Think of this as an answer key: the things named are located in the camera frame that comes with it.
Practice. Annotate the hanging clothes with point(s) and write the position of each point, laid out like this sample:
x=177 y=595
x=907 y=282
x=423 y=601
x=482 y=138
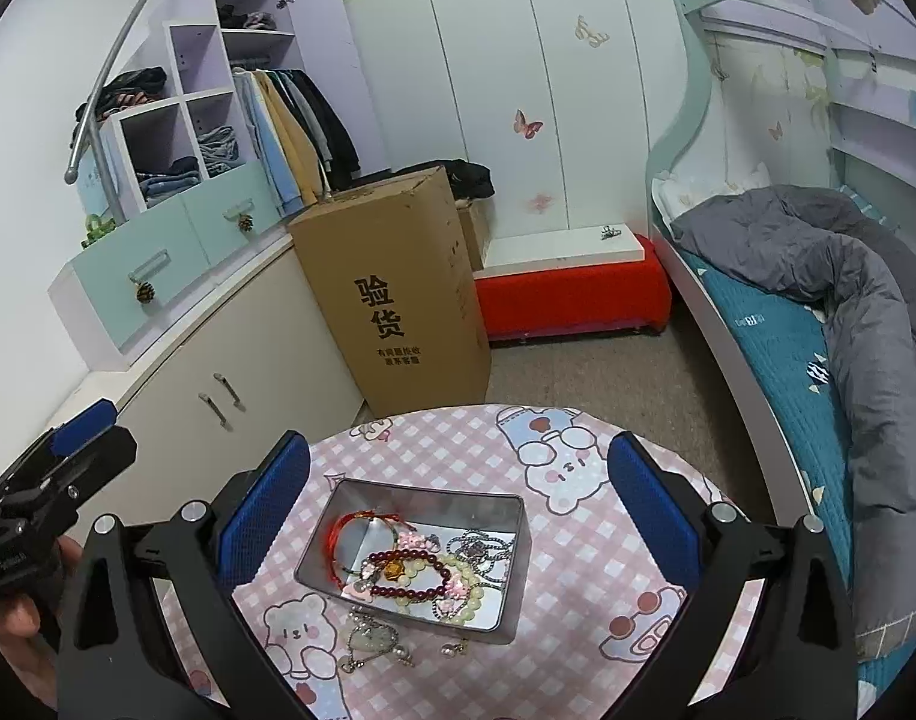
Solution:
x=306 y=151

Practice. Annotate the black clothing behind box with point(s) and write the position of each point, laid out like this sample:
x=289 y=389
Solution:
x=468 y=181

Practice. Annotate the pink flower keychain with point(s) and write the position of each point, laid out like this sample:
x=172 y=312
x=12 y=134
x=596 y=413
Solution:
x=417 y=541

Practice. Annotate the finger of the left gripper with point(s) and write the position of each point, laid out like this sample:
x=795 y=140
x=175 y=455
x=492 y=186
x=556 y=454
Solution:
x=71 y=436

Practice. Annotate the mint green bunk bed frame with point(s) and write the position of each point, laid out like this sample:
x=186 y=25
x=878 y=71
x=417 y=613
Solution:
x=812 y=92

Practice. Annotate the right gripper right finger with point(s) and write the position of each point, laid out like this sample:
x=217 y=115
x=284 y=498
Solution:
x=765 y=628

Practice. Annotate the lilac cubby shelf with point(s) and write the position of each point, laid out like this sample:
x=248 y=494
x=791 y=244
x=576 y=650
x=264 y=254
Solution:
x=198 y=43

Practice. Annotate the white wardrobe doors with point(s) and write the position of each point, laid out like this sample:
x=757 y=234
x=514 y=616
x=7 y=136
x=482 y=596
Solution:
x=561 y=99

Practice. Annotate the mint drawer unit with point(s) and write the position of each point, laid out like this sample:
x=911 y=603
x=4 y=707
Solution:
x=185 y=247

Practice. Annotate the green plant decoration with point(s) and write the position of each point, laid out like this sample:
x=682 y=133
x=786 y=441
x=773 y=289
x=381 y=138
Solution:
x=97 y=227

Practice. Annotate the tall brown cardboard box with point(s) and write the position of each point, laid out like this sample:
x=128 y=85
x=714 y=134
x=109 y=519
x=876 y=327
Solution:
x=388 y=266

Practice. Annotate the pearl earring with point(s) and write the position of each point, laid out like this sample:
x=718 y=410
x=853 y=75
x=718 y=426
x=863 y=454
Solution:
x=455 y=648

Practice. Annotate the pink checkered bear tablecloth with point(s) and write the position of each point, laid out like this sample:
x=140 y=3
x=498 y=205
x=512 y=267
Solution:
x=554 y=602

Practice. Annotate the pine cone drawer ornament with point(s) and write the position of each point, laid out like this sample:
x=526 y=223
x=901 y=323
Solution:
x=145 y=292

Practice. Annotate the metal binder clip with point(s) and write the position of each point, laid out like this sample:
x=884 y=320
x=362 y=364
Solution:
x=610 y=232

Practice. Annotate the pile of dark clothes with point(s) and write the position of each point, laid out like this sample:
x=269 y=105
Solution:
x=131 y=88

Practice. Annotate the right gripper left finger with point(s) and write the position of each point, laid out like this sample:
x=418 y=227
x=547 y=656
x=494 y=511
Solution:
x=151 y=629

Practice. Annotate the red storage bench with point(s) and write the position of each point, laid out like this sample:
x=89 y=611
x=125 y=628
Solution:
x=578 y=300

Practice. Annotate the grey quilt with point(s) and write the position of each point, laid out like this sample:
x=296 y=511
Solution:
x=813 y=245

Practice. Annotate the cream low cabinet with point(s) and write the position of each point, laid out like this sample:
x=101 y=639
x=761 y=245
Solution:
x=213 y=394

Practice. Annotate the left hand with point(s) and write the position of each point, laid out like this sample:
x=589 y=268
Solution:
x=33 y=662

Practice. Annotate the grey metal handrail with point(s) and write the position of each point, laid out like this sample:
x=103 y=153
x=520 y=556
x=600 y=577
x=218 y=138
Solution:
x=219 y=147

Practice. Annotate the teal bed sheet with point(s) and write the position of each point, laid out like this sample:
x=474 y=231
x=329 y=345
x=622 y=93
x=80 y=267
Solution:
x=782 y=343

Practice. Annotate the grey metal tin box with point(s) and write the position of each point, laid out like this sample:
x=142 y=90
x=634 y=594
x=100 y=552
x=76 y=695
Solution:
x=473 y=586

